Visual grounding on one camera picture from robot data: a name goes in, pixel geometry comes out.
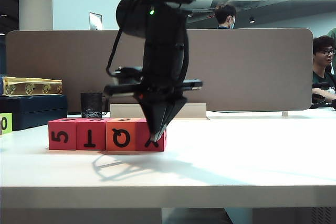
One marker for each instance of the black mug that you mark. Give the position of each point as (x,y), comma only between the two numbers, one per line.
(90,106)

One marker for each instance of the round ceiling spotlight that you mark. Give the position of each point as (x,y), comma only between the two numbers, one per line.
(252,20)

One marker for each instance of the green foam block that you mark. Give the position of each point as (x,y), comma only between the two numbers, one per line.
(8,129)

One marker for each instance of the red block digit 5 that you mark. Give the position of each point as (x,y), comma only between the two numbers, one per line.
(71,145)

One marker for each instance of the person in light green shirt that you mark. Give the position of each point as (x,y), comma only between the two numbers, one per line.
(333,32)

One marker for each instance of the red block letter Y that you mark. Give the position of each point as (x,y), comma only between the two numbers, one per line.
(141,134)

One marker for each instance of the yellow decorated box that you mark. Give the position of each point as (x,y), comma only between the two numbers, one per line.
(31,87)

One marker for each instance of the dark blue box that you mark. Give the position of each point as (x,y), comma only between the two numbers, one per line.
(34,108)

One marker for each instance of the silver wall sign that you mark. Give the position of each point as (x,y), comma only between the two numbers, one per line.
(95,22)

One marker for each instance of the red block letters B T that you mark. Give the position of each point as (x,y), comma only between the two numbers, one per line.
(81,127)

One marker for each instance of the dark-haired person with mask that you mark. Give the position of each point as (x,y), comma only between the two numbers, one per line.
(224,14)

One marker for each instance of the grey divider foot clamp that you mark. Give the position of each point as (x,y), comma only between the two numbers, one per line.
(284,114)

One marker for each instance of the grey vented panel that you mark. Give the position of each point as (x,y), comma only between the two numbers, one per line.
(321,216)

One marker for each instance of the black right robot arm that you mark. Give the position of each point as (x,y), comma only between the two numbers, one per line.
(162,51)

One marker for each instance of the orange block letter Q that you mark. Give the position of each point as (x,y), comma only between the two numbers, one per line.
(109,129)

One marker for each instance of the person in dark green shirt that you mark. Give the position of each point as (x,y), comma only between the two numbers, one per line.
(323,77)

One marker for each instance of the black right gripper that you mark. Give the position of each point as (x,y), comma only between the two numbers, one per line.
(118,90)

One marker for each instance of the brown desk divider panel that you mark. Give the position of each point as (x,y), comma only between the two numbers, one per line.
(236,69)

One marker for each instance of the black headphones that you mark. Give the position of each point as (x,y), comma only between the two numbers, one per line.
(319,103)

